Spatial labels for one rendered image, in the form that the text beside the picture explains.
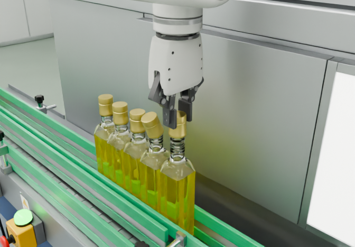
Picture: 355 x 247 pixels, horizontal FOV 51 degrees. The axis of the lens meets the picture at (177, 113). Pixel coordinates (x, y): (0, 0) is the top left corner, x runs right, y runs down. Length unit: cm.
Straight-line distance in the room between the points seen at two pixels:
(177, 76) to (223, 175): 31
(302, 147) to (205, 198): 36
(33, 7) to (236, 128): 648
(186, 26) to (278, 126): 26
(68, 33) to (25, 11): 580
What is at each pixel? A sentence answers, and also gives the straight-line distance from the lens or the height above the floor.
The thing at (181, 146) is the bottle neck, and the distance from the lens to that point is 72.
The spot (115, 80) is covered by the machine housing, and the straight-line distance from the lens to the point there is 109.
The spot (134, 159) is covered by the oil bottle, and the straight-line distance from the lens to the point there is 81.
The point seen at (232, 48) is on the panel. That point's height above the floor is 147.
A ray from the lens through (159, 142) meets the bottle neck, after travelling 76.
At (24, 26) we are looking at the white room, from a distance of 707.
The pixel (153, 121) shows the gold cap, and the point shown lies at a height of 134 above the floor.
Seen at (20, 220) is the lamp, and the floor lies 102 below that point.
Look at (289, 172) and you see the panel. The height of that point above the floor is 126.
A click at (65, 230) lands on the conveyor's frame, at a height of 104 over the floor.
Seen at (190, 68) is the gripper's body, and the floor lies 146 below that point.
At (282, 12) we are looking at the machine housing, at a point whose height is 155.
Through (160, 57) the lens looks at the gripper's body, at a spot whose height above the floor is 149.
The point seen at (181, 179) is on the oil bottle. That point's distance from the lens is 74.
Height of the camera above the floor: 167
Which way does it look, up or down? 26 degrees down
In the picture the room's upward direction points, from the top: straight up
